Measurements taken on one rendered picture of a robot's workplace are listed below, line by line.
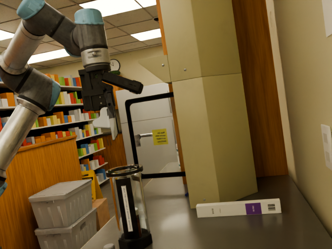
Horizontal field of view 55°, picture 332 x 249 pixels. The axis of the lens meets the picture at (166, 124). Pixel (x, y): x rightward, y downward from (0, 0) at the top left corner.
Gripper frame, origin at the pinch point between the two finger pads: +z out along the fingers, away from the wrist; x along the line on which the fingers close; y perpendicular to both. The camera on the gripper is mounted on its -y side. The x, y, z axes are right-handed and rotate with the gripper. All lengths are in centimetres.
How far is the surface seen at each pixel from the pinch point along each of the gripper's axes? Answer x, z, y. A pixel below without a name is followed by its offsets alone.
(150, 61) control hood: -27.0, -24.0, -15.3
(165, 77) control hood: -25.6, -17.1, -19.6
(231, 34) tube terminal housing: -28, -30, -48
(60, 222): -227, 83, 77
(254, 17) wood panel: -48, -40, -66
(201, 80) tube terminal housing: -21.4, -13.9, -31.4
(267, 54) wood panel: -47, -23, -69
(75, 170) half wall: -339, 50, 75
